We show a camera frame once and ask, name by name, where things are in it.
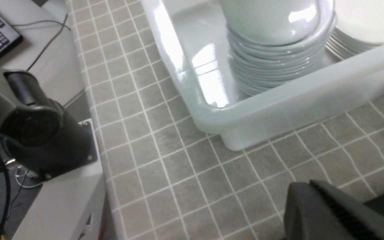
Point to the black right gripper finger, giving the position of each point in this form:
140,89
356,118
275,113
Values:
319,211

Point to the grey checked tablecloth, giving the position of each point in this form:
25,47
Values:
165,179

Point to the stack of white bowls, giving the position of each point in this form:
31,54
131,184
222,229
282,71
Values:
274,42

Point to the stack of white square plates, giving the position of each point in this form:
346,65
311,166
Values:
360,28

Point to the large white plastic bin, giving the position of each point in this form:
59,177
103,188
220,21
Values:
191,39

